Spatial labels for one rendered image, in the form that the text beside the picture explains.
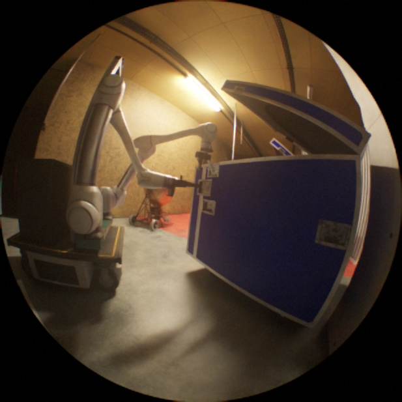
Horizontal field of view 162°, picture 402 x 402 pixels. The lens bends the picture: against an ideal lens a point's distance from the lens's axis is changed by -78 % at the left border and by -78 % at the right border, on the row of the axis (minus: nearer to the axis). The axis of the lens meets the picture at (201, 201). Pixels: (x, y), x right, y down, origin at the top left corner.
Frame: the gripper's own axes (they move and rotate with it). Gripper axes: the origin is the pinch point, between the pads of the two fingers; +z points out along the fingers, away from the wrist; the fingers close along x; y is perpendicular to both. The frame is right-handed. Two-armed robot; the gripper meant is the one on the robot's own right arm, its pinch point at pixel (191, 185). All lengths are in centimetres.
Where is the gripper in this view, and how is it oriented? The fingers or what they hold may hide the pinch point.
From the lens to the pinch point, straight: 100.7
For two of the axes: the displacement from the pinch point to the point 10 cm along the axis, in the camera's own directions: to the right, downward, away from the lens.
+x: -5.8, -1.1, 8.1
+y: 1.1, -9.9, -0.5
